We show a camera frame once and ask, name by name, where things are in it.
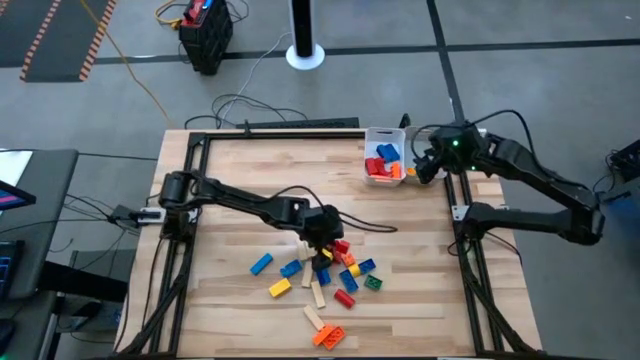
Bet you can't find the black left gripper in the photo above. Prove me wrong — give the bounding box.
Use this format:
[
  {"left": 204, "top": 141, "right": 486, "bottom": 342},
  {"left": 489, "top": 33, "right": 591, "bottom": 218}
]
[{"left": 301, "top": 203, "right": 346, "bottom": 272}]

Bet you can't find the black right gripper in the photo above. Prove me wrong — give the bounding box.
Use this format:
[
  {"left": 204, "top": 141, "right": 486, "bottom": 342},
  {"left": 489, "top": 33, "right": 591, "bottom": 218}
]
[{"left": 416, "top": 124, "right": 489, "bottom": 185}]

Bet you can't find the large yellow wooden block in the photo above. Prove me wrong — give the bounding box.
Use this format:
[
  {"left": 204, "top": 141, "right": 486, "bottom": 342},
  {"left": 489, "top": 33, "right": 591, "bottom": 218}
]
[{"left": 268, "top": 277, "right": 293, "bottom": 299}]

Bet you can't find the plain blue wooden block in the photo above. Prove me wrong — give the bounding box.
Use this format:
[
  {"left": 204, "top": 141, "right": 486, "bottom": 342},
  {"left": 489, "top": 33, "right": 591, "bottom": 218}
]
[{"left": 249, "top": 252, "right": 275, "bottom": 277}]

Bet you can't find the white plastic bin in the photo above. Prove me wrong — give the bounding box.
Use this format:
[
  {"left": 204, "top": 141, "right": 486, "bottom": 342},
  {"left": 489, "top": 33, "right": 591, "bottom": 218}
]
[
  {"left": 363, "top": 127, "right": 407, "bottom": 187},
  {"left": 403, "top": 124, "right": 447, "bottom": 185}
]

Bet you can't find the red rounded wooden block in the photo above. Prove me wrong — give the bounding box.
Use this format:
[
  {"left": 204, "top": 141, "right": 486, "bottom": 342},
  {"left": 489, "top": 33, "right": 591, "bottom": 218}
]
[{"left": 333, "top": 288, "right": 357, "bottom": 310}]

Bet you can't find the orange plastic brick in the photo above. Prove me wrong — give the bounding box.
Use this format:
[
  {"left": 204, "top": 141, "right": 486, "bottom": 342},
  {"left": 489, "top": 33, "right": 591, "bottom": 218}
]
[
  {"left": 311, "top": 324, "right": 335, "bottom": 347},
  {"left": 322, "top": 325, "right": 347, "bottom": 351}
]

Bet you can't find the black power strip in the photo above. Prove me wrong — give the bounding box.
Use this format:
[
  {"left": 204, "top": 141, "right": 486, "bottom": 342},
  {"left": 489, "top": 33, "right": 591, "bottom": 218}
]
[{"left": 234, "top": 117, "right": 361, "bottom": 130}]

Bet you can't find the black pole white base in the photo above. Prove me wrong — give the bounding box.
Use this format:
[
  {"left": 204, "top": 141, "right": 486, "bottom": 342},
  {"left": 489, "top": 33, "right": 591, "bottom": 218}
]
[{"left": 285, "top": 0, "right": 327, "bottom": 71}]

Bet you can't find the black floor device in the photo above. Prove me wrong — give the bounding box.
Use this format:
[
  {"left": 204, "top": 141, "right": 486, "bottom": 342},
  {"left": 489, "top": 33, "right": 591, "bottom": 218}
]
[{"left": 608, "top": 138, "right": 640, "bottom": 184}]

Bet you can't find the black power adapter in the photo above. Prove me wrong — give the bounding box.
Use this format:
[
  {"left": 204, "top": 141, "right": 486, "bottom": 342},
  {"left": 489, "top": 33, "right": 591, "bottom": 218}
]
[{"left": 108, "top": 203, "right": 141, "bottom": 225}]

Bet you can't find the black equipment case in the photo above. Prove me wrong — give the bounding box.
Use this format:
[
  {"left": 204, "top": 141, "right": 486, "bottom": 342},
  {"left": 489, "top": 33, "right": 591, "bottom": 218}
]
[{"left": 178, "top": 0, "right": 235, "bottom": 77}]

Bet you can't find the dark grey desk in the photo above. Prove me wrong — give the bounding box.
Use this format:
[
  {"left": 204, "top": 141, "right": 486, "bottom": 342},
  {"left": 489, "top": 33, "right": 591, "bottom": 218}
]
[{"left": 0, "top": 148, "right": 80, "bottom": 301}]

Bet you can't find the backlit keyboard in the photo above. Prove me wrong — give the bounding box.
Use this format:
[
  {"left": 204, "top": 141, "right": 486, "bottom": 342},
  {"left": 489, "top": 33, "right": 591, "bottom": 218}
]
[{"left": 0, "top": 239, "right": 27, "bottom": 301}]

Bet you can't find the computer screen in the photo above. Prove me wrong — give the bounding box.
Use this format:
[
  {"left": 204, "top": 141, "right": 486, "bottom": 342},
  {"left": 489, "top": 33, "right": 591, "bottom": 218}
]
[{"left": 0, "top": 179, "right": 38, "bottom": 212}]

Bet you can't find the black hazard-striped mat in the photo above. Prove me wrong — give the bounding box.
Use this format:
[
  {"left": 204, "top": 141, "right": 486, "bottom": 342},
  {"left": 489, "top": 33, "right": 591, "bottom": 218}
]
[{"left": 0, "top": 0, "right": 120, "bottom": 84}]

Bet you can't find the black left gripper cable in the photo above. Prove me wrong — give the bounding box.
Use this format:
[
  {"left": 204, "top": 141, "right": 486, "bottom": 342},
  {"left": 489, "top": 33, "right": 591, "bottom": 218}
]
[{"left": 269, "top": 185, "right": 399, "bottom": 234}]

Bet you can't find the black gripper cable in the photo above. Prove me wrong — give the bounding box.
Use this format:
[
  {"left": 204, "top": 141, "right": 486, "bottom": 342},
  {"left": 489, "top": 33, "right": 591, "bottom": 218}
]
[
  {"left": 410, "top": 108, "right": 539, "bottom": 166},
  {"left": 269, "top": 185, "right": 399, "bottom": 234}
]

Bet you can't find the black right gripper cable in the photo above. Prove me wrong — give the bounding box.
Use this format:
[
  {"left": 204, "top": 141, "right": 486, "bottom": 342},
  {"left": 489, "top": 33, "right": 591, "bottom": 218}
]
[{"left": 410, "top": 108, "right": 539, "bottom": 166}]

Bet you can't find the black aluminium table frame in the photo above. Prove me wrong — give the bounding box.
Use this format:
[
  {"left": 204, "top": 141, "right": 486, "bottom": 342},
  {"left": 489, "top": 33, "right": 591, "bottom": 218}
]
[{"left": 115, "top": 128, "right": 544, "bottom": 360}]

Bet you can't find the black floor cable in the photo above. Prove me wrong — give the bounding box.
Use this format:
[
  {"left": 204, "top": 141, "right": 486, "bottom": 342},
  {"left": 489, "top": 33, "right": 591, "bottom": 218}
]
[{"left": 183, "top": 93, "right": 310, "bottom": 130}]

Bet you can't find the white cable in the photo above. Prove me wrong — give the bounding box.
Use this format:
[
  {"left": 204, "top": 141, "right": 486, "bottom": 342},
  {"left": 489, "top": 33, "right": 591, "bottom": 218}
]
[{"left": 219, "top": 31, "right": 294, "bottom": 126}]

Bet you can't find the yellow cable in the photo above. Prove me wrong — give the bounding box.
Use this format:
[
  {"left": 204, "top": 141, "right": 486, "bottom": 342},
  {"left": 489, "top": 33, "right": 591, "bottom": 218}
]
[{"left": 79, "top": 0, "right": 175, "bottom": 129}]

